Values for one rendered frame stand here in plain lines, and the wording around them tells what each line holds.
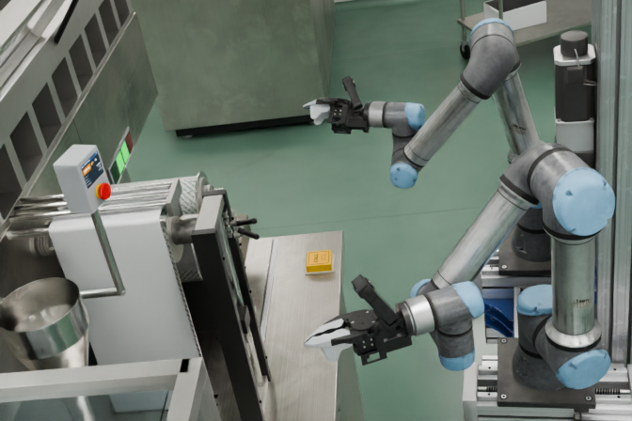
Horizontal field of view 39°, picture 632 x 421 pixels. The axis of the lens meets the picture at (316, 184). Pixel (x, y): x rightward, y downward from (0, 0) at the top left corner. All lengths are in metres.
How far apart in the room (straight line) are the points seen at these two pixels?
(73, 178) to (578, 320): 1.05
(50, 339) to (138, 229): 0.44
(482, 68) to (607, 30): 0.49
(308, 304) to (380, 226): 1.86
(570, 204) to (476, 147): 3.05
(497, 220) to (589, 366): 0.37
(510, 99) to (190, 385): 1.53
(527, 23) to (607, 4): 3.56
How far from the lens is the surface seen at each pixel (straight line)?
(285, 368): 2.23
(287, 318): 2.37
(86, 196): 1.57
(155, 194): 1.91
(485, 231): 1.90
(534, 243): 2.57
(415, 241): 4.10
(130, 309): 2.02
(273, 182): 4.70
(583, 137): 2.13
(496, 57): 2.34
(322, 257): 2.51
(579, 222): 1.76
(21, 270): 2.03
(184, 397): 1.19
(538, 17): 5.48
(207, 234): 1.77
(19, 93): 2.13
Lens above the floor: 2.40
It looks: 31 degrees down
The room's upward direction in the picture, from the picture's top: 10 degrees counter-clockwise
